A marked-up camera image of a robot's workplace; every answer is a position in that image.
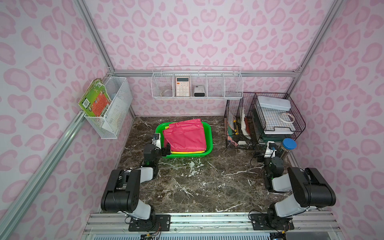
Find yellow duck face raincoat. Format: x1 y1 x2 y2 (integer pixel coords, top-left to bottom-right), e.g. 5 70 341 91
164 124 208 155

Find pink raincoat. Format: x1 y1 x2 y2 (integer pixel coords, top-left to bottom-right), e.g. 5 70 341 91
162 118 208 153

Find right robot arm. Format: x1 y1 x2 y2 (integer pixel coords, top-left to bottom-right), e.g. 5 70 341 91
263 157 337 221

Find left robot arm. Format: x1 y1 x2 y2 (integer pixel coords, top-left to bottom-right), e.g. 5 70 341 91
101 144 171 223

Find green plastic basket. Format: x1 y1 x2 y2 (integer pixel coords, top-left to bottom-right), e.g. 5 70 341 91
155 119 213 158

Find blue lid pencil jar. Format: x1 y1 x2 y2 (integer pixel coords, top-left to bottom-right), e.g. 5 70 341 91
276 138 297 160

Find white plastic box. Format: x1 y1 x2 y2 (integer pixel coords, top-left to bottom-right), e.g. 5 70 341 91
258 96 291 111

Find small grey device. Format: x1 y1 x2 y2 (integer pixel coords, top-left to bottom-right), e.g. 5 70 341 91
193 86 206 98

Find white calculator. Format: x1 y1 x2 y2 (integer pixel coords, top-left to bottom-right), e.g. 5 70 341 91
176 77 191 97

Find green and red booklet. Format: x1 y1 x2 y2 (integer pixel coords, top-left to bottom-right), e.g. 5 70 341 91
78 79 112 117

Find white wire wall basket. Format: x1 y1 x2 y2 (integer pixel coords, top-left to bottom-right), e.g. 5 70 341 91
85 77 133 140

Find black wire tray stack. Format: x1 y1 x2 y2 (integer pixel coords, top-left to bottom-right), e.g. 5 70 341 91
252 93 306 145

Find white tape ring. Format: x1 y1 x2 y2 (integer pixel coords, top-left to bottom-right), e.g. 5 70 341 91
278 112 296 124

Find black wire file rack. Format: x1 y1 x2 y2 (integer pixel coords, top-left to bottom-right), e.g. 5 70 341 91
224 93 257 150

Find white wire wall shelf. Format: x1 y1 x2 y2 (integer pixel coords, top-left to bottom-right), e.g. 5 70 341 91
151 66 244 100

